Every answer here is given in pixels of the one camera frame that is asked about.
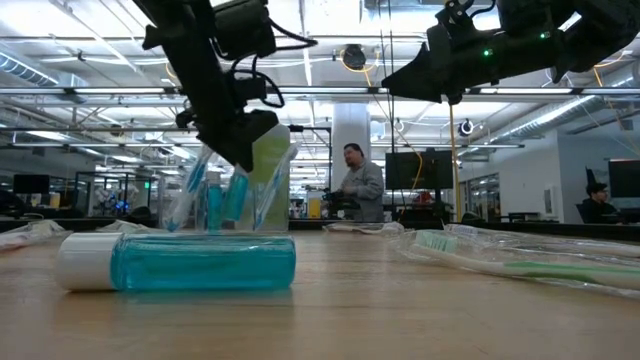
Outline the person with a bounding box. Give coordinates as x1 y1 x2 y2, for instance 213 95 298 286
332 142 386 224
581 181 622 225

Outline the dark background monitor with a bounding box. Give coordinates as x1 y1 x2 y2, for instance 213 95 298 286
12 174 52 196

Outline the yellow curved cable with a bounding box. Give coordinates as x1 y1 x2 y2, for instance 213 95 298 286
397 142 425 221

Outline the clear acrylic organiser holder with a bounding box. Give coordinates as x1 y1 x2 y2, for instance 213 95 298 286
159 180 292 235

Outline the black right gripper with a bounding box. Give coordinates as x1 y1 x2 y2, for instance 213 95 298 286
381 0 507 106

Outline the orange toothbrush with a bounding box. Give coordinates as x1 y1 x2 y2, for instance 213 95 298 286
0 219 70 253

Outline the long ceiling light rail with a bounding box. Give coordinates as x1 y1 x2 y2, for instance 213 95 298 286
0 86 640 97

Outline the small teal mouthwash bottle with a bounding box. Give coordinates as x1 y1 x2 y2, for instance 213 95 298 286
203 171 226 233
54 231 298 294
221 167 250 224

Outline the blue toothbrush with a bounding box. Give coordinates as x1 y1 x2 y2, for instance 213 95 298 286
251 141 300 232
162 145 215 233

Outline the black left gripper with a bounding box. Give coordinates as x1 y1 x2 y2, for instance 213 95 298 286
174 73 281 174

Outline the green toothbrush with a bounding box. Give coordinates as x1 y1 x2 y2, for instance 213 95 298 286
93 219 157 235
388 228 640 302

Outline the white building column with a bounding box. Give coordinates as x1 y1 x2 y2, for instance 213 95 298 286
331 102 372 191

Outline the yellow hanging cable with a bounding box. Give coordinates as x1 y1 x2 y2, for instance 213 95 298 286
447 103 461 223

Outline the white-lidded green wipes canister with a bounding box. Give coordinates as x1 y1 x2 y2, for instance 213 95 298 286
248 122 292 234

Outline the black background rig frame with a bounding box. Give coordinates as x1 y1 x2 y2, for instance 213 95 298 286
288 124 334 224

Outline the silver ventilation duct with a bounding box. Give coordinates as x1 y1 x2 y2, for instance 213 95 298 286
492 94 604 144
0 51 60 87

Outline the black monitor on stand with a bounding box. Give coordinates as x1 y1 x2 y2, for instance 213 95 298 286
384 149 455 192

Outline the black desk monitor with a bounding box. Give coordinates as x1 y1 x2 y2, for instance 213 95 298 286
607 159 640 200

